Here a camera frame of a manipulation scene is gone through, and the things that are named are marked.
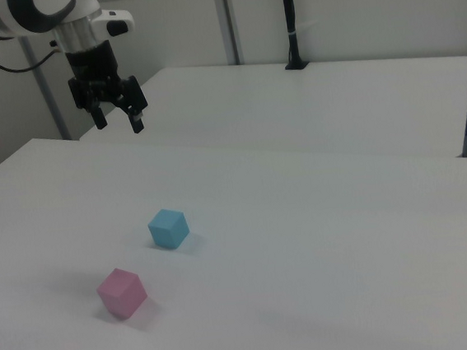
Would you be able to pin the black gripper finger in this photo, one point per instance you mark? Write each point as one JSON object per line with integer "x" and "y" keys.
{"x": 97, "y": 117}
{"x": 136, "y": 110}

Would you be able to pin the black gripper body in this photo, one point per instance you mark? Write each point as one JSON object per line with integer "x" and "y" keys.
{"x": 95, "y": 68}

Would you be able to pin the blue cube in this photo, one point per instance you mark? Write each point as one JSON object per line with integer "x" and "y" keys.
{"x": 168, "y": 231}

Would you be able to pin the pink cube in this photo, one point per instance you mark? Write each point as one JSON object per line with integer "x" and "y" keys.
{"x": 121, "y": 295}

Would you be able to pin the white tie on pole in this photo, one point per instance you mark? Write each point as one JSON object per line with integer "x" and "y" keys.
{"x": 293, "y": 32}

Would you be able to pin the grey partition post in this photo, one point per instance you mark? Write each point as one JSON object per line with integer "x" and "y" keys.
{"x": 48, "y": 97}
{"x": 228, "y": 18}

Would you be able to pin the black camera pole with base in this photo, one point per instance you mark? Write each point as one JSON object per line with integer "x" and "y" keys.
{"x": 290, "y": 12}

